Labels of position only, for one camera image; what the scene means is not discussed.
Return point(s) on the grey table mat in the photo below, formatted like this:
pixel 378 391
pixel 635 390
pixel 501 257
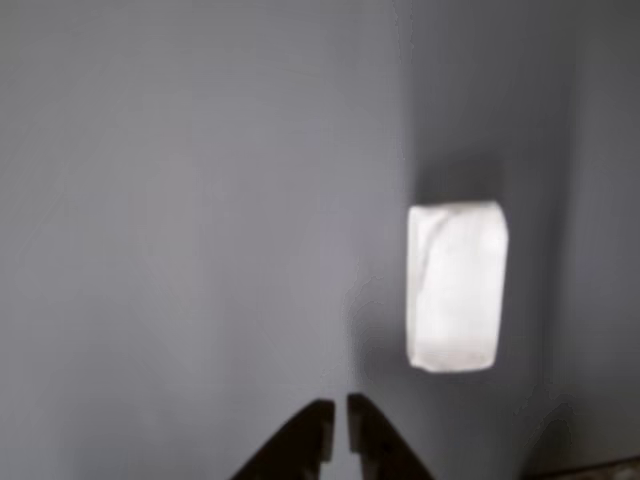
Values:
pixel 175 200

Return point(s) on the white block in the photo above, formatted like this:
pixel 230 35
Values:
pixel 455 290

